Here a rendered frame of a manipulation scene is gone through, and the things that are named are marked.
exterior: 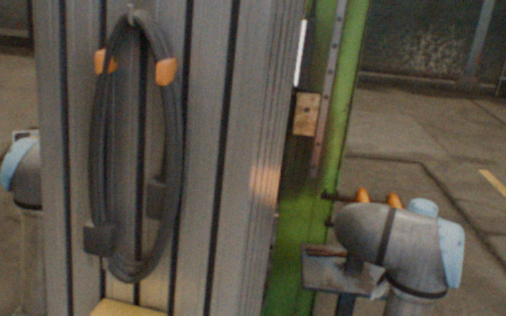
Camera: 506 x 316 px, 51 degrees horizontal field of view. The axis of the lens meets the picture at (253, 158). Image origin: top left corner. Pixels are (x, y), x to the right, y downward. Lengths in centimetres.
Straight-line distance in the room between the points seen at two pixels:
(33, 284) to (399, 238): 77
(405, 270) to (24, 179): 75
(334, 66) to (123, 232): 155
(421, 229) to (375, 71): 739
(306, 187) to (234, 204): 168
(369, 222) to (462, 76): 784
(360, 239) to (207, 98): 54
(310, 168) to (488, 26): 678
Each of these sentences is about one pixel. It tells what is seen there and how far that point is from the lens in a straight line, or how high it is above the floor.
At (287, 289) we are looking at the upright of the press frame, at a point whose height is 43.
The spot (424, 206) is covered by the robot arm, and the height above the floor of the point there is 129.
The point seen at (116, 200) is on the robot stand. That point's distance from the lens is 63.
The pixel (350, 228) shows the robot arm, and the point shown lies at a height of 142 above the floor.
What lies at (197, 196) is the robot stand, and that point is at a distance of 59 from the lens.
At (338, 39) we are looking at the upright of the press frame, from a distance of 207.
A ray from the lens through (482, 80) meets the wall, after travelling 895.
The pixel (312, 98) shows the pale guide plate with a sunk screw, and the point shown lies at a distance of 208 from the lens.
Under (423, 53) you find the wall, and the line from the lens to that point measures 849.
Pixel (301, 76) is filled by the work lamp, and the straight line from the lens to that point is 204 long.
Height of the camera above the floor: 190
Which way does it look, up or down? 23 degrees down
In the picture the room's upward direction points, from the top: 7 degrees clockwise
